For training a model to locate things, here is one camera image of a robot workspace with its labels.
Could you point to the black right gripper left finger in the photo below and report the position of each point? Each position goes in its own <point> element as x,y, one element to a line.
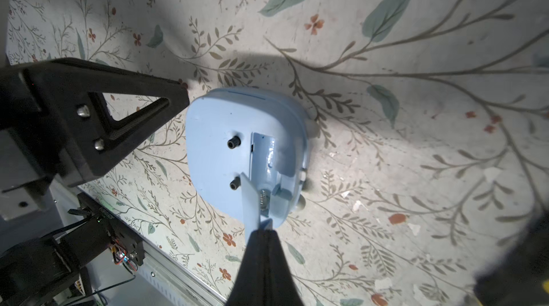
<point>249,286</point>

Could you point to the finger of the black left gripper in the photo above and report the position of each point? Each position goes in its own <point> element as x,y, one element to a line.
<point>75,119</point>

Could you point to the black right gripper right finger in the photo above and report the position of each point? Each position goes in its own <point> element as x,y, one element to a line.
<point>280,288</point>

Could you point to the light blue alarm clock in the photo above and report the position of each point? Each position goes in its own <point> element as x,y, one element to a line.
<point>264,135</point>

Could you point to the black yellow screwdriver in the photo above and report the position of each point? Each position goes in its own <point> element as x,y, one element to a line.
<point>521,278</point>

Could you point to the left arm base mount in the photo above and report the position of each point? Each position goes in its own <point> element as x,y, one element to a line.
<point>100,231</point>

